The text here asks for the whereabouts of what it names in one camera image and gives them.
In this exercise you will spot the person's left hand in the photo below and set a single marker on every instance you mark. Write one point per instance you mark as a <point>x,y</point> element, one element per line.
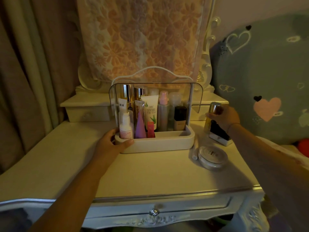
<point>105,149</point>

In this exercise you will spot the person's right hand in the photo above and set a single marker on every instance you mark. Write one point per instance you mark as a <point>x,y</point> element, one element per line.
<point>228,118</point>

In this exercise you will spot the person's left thumb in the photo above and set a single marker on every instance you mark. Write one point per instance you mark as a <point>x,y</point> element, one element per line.
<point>124,144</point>

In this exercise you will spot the person's right thumb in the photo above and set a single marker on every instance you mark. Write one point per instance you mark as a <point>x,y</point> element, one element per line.
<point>211,116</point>

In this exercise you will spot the gold capped cosmetic bottle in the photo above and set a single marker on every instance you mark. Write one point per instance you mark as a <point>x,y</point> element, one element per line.
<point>214,108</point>

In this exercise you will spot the white cosmetic organizer clear lid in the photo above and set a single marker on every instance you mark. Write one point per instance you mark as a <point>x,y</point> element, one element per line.
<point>166,141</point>

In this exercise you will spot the person's left forearm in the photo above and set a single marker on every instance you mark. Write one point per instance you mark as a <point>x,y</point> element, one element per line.
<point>72,200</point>

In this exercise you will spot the person's right forearm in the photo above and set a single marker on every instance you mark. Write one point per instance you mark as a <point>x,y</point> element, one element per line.
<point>270,166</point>

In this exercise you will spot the white pump bottle pink label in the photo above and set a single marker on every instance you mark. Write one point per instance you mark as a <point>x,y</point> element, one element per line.
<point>126,128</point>

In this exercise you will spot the black box white base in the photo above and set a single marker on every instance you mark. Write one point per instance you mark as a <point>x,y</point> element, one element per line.
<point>218,135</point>

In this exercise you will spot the purple tube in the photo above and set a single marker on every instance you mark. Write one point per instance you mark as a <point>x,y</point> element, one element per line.
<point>140,128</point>

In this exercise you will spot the small red tube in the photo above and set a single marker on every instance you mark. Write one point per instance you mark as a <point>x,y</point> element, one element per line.
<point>151,130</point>

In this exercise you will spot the foundation bottle black cap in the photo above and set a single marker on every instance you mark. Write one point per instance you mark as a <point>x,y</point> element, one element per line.
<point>180,118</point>

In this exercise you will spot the white cosmetic pencil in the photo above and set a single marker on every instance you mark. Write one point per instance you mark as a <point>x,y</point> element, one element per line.
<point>195,148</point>

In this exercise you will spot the small white tube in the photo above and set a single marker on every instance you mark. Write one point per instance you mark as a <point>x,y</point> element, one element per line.
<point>122,105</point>

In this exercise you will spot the frosted clear bottle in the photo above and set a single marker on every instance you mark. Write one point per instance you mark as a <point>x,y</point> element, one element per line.
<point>174,100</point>

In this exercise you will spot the round silver compact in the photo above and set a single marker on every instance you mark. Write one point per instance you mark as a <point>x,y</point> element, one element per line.
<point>213,157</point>

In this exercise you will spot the white tube green leaf print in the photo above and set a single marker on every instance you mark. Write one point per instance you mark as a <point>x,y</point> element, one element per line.
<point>151,108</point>

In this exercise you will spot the silver spray bottle pink cap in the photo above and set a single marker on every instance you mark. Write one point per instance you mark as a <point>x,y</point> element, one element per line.
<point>163,115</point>

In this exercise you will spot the tall silver gold bottle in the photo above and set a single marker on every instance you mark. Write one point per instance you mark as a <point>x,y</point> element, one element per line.
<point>126,94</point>

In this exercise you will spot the gold cap bottle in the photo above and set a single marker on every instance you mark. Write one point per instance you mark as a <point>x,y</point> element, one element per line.
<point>138,93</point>

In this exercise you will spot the white cap bottle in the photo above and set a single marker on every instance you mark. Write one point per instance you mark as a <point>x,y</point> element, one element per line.
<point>153,92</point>

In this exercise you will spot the grey heart print pillow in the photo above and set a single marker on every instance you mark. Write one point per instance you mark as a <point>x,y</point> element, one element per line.
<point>265,77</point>

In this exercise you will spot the crystal drawer knob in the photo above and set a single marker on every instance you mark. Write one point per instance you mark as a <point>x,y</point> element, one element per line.
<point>154,212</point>

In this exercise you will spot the light patterned bed sheet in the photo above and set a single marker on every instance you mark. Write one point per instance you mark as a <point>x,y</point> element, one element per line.
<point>288,149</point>

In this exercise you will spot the white dressing table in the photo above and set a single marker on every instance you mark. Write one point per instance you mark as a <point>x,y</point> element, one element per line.
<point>193,207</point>

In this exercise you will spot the red round object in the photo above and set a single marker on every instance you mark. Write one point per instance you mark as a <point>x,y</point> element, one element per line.
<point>303,147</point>

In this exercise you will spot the floral patterned cloth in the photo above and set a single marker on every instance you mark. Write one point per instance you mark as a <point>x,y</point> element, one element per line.
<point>144,36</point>

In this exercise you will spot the beige curtain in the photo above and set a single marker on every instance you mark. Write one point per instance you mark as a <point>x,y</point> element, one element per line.
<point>31,77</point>

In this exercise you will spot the white ornate mirror frame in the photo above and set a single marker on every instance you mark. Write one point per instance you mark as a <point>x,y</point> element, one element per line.
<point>206,67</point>

